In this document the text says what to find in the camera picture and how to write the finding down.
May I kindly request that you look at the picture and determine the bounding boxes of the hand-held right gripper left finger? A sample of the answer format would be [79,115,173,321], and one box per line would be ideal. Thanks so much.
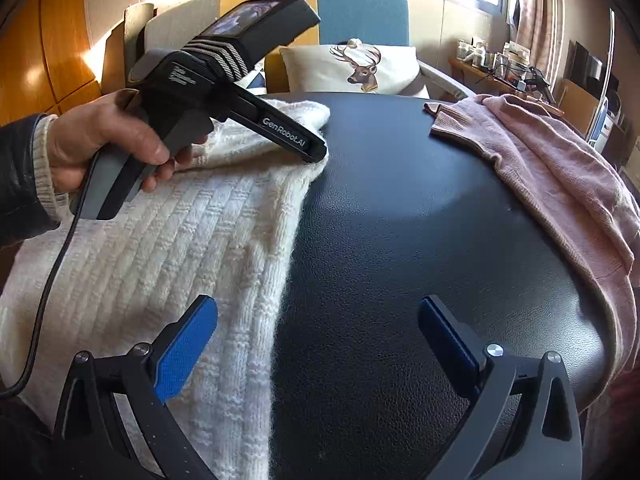
[50,295,218,480]

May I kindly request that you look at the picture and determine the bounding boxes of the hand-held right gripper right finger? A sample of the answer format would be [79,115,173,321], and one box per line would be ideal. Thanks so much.
[417,295,583,480]

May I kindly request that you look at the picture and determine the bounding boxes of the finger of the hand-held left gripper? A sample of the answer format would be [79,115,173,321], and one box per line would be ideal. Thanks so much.
[299,135,328,164]

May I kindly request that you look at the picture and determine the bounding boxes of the white knit sweater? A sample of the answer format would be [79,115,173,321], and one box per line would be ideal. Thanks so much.
[0,99,332,480]

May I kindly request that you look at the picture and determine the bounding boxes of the person's left forearm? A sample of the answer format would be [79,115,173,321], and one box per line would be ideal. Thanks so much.
[0,112,63,251]

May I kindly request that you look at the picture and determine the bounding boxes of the person's left hand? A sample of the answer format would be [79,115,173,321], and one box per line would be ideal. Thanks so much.
[47,89,211,195]

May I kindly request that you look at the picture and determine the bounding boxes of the tiger print cushion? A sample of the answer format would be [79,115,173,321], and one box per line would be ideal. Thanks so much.
[245,60,268,93]

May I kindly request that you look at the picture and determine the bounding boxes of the deer print cushion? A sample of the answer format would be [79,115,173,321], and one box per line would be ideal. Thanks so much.
[279,37,431,100]

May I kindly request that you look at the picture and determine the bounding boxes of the grey yellow blue sofa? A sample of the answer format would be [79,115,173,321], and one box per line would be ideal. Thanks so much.
[142,0,476,103]

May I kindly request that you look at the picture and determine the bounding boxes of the orange wooden wardrobe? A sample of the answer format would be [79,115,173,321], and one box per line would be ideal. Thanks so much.
[0,0,108,126]

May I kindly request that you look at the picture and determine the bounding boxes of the wooden side table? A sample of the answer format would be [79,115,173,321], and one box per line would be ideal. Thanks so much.
[447,35,566,116]

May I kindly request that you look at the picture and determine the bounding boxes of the pink knit sweater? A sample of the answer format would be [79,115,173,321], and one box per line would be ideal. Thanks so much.
[424,94,640,401]

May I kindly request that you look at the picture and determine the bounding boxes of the cluster of small jars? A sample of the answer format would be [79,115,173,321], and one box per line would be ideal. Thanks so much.
[457,37,551,96]

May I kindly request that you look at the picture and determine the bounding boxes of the pink striped curtain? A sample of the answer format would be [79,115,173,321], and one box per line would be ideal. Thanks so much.
[515,0,566,66]

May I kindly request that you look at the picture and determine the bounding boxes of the black monitor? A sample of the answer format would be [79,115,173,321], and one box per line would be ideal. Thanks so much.
[570,42,603,91]

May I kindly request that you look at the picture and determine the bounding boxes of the white metal pole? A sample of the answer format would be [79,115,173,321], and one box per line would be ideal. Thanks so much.
[590,8,618,146]

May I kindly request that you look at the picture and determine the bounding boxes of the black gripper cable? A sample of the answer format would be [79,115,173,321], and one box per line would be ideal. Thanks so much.
[0,150,101,401]

